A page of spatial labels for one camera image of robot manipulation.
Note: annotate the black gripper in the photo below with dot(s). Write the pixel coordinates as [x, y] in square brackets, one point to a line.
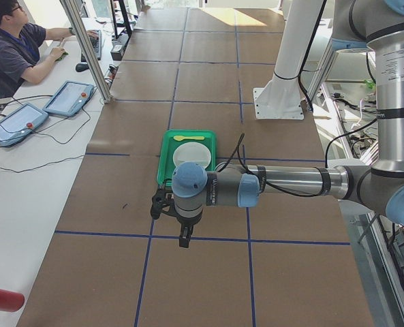
[187, 222]

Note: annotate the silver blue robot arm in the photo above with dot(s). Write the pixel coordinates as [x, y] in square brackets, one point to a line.
[380, 187]

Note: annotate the green plastic tray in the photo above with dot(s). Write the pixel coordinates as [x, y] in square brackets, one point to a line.
[169, 145]

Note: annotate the white divided plate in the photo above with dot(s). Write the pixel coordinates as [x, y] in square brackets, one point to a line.
[192, 152]

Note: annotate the white desk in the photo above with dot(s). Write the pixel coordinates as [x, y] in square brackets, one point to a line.
[36, 176]

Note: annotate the far blue teach pendant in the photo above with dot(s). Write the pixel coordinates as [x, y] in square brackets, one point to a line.
[69, 99]

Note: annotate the blue teach pendant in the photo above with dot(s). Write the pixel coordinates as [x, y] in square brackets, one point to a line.
[16, 126]
[69, 99]

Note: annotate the red cylinder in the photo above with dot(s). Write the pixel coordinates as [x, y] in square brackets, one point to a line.
[11, 301]

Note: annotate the near blue teach pendant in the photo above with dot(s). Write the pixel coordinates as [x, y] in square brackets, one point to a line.
[16, 126]

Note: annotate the grey power box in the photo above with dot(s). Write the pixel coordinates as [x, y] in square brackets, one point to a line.
[119, 45]

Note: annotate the black computer mouse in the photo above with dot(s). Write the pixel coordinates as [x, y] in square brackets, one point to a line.
[81, 67]

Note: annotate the black keyboard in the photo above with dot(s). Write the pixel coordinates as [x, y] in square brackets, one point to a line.
[96, 42]

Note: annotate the seated man dark shirt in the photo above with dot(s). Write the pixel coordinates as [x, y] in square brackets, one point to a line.
[19, 48]

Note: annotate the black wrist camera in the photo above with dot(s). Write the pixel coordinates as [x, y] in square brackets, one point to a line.
[162, 203]

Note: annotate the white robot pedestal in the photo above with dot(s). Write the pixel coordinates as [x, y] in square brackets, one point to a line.
[280, 98]

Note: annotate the aluminium frame post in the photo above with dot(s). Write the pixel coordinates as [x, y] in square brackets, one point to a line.
[74, 17]

